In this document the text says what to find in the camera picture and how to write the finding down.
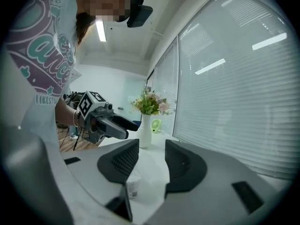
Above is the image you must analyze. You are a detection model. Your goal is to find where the black tripod leg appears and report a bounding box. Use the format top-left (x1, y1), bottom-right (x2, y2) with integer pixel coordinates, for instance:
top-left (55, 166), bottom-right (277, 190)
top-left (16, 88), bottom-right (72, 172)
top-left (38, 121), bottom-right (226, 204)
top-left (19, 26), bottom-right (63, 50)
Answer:
top-left (73, 127), bottom-right (85, 151)

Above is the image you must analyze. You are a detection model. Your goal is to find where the black head-mounted camera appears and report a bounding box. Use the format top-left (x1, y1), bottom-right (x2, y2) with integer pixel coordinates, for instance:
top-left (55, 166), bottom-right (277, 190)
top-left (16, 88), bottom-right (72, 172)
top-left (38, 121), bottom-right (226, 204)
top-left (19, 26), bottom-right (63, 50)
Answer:
top-left (126, 0), bottom-right (154, 29)

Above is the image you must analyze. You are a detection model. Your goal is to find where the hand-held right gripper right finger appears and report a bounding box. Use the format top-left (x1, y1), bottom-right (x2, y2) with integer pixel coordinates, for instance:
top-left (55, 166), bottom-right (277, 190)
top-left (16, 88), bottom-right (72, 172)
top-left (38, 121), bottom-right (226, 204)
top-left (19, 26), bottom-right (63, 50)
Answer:
top-left (165, 139), bottom-right (208, 194)

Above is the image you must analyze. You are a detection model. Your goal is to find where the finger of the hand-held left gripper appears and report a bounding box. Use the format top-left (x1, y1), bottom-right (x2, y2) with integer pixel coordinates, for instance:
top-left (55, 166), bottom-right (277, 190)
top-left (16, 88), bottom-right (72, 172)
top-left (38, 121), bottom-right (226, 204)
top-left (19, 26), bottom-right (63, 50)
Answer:
top-left (98, 117), bottom-right (129, 140)
top-left (109, 113), bottom-right (139, 132)

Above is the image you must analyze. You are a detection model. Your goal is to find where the white printed t-shirt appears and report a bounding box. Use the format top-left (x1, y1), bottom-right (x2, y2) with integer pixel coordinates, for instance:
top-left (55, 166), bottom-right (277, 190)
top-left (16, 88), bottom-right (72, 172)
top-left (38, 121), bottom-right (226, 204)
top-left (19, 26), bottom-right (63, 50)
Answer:
top-left (4, 0), bottom-right (78, 151)

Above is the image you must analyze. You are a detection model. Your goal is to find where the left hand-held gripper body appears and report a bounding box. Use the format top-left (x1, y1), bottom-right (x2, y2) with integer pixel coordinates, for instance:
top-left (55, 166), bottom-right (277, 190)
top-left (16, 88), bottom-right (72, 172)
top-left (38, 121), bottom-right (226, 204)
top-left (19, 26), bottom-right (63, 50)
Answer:
top-left (77, 90), bottom-right (116, 147)

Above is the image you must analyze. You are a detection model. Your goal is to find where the black cable bundle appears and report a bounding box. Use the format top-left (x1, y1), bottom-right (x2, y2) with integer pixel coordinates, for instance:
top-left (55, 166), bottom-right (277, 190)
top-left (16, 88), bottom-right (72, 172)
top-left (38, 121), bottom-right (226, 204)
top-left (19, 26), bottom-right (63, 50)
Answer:
top-left (61, 91), bottom-right (85, 109)

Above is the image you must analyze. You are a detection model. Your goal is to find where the pink and yellow flower bouquet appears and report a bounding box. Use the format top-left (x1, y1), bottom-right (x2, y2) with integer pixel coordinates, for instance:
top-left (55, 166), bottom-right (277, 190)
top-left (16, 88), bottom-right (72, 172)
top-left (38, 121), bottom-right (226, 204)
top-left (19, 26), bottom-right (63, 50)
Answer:
top-left (130, 87), bottom-right (173, 117)

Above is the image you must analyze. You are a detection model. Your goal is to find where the large white window blind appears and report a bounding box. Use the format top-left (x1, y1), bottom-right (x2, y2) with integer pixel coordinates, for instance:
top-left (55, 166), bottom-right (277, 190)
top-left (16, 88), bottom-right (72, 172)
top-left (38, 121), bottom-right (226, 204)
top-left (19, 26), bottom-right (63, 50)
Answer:
top-left (172, 0), bottom-right (299, 180)

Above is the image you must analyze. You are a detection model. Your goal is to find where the small green desk fan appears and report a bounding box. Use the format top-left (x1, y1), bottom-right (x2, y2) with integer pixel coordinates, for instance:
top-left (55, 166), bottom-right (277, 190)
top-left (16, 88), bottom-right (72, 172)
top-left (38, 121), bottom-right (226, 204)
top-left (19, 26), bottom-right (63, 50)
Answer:
top-left (150, 119), bottom-right (163, 134)

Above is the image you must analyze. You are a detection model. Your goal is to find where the narrow white window blind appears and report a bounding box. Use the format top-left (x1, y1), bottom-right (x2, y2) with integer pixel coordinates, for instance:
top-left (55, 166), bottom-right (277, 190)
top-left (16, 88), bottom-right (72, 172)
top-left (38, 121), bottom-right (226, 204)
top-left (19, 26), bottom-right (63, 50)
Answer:
top-left (151, 37), bottom-right (179, 136)

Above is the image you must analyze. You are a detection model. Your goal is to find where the person's left forearm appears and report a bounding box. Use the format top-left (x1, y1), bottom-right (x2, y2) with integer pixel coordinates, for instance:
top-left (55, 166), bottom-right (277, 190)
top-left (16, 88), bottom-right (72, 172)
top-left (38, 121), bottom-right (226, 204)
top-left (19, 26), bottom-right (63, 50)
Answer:
top-left (55, 98), bottom-right (82, 128)

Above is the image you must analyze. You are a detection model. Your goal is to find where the long ceiling light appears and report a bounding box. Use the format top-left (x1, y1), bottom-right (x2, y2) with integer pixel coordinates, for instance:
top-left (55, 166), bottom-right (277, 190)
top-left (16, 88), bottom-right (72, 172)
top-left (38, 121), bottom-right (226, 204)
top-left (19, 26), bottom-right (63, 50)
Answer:
top-left (95, 20), bottom-right (107, 43)

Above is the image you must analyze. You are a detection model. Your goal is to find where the person's face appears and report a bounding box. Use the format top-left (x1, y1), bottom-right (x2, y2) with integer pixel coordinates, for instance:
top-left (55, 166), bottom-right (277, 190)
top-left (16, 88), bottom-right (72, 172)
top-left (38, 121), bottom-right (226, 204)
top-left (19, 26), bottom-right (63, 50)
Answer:
top-left (83, 0), bottom-right (132, 23)

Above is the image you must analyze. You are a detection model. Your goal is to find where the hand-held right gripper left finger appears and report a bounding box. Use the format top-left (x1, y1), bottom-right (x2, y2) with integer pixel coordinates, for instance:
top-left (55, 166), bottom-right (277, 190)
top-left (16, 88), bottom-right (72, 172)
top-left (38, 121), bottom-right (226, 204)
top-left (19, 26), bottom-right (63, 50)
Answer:
top-left (97, 138), bottom-right (141, 185)

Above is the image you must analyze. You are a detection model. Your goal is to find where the white ceramic vase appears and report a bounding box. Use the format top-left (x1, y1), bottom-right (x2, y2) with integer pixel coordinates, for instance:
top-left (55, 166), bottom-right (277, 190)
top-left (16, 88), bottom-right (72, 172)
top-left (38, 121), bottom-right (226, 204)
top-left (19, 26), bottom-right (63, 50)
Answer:
top-left (136, 113), bottom-right (153, 149)

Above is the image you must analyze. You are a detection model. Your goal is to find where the beaded bracelet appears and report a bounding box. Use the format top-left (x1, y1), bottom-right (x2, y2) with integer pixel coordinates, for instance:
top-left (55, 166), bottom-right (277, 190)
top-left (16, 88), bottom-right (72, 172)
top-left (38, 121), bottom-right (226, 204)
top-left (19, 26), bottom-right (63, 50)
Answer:
top-left (73, 110), bottom-right (81, 128)

